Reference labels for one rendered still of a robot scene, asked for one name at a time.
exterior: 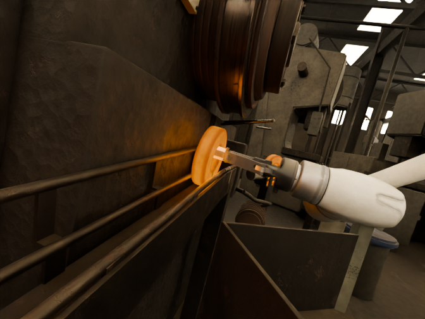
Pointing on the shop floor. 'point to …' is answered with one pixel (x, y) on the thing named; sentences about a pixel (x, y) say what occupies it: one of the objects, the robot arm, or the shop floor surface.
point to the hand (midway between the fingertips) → (212, 150)
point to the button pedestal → (363, 231)
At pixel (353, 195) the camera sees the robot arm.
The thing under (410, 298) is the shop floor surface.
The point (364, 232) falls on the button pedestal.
